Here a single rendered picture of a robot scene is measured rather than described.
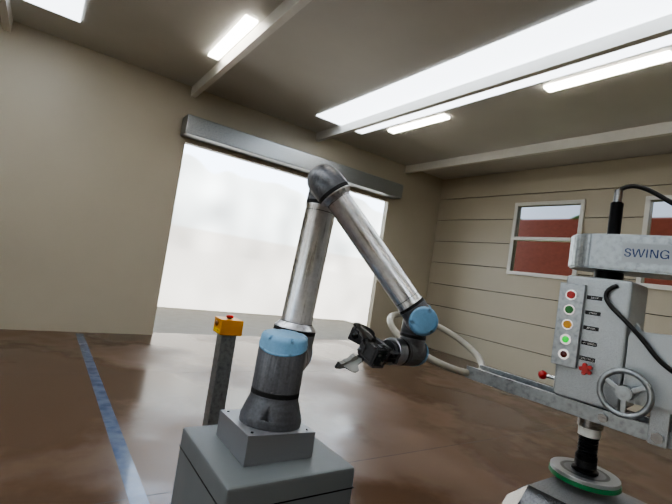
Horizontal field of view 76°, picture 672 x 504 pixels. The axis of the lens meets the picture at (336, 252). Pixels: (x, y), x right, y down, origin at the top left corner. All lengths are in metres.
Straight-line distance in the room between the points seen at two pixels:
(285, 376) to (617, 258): 1.13
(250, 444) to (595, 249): 1.27
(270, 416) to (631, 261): 1.23
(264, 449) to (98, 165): 6.20
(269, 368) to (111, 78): 6.49
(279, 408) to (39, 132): 6.26
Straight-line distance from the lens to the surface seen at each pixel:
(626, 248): 1.67
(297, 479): 1.30
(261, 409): 1.34
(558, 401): 1.78
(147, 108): 7.43
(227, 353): 2.36
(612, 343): 1.66
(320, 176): 1.41
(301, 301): 1.48
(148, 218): 7.20
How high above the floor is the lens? 1.41
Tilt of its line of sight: 3 degrees up
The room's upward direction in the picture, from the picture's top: 9 degrees clockwise
